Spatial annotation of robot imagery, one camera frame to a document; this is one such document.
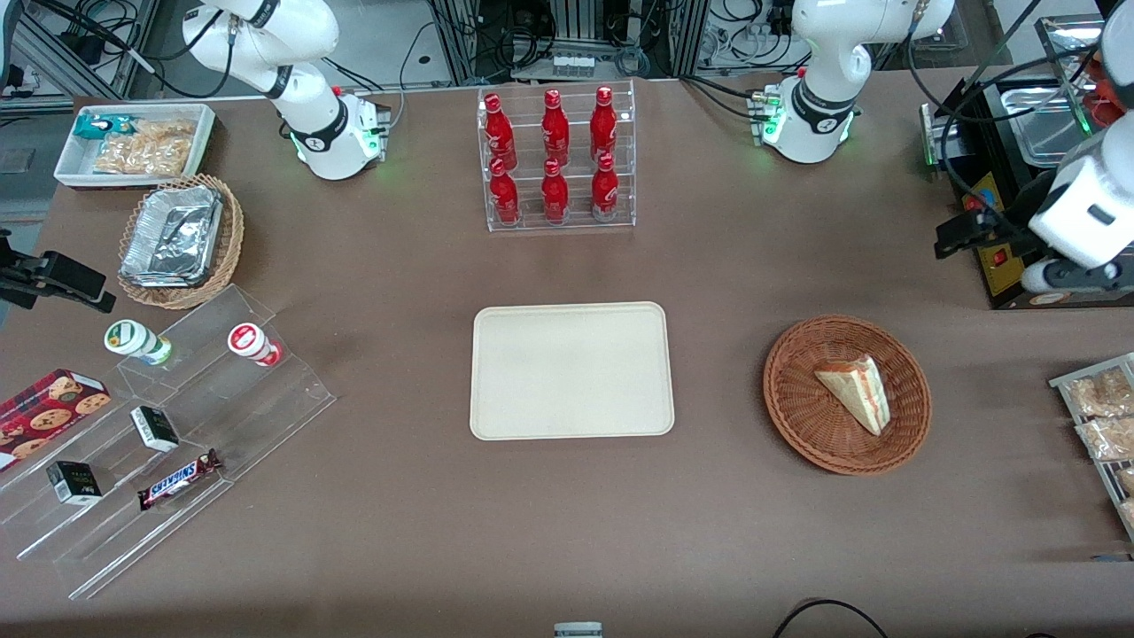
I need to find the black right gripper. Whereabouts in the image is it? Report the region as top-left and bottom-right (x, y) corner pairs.
(0, 230), (117, 314)

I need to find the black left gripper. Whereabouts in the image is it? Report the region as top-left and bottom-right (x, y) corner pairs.
(935, 211), (1038, 261)

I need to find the triangular sandwich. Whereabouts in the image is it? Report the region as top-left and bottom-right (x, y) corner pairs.
(814, 354), (890, 437)

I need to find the light tan wicker basket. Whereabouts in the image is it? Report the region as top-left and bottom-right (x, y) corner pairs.
(117, 173), (246, 311)

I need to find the round brown wicker basket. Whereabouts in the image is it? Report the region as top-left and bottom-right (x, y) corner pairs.
(763, 315), (933, 477)

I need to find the tray of packaged snacks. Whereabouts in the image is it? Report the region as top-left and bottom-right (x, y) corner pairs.
(1048, 353), (1134, 543)

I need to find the beige plastic serving tray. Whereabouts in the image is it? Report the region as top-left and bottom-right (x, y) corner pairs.
(470, 301), (676, 441)

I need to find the black food warmer machine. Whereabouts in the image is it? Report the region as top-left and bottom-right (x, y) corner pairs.
(920, 13), (1134, 311)

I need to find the green lid yogurt cup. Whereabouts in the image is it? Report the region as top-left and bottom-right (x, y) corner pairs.
(104, 319), (175, 368)

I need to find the white rectangular snack bin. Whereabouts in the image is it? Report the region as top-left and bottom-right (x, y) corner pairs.
(53, 103), (217, 191)

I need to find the red tartan cookie box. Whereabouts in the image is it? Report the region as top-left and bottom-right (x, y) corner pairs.
(0, 369), (113, 475)

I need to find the stainless steel pan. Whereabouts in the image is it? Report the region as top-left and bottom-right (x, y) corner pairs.
(992, 84), (1096, 170)

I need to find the green snack packet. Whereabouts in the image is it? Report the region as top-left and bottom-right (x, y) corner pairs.
(74, 113), (139, 142)

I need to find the small black carton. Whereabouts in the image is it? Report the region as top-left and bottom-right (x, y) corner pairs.
(129, 405), (181, 454)
(46, 460), (104, 507)

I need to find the red lid yogurt cup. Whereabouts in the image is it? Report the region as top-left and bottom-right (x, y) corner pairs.
(227, 323), (285, 369)

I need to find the red sausage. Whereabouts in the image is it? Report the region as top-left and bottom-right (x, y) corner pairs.
(1088, 49), (1131, 126)

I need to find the Snickers chocolate bar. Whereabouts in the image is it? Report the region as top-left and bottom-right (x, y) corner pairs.
(136, 448), (223, 512)

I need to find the clear acrylic stepped stand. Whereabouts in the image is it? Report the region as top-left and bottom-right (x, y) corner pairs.
(0, 284), (338, 602)

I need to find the white power strip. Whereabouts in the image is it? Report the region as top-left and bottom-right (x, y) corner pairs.
(707, 19), (796, 69)

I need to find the clear acrylic bottle rack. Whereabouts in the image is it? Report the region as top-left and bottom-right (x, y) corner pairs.
(477, 80), (637, 233)

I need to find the red soda bottle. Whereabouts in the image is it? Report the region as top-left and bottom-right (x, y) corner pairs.
(541, 89), (571, 166)
(489, 158), (521, 225)
(485, 93), (518, 169)
(590, 86), (618, 161)
(591, 152), (621, 221)
(540, 158), (571, 223)

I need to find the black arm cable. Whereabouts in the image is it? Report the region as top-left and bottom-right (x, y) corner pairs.
(905, 0), (1048, 233)

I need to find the black floor cable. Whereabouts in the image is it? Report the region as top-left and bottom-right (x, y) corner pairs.
(773, 599), (889, 638)

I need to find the aluminium frame rack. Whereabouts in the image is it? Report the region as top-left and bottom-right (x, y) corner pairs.
(430, 0), (710, 86)

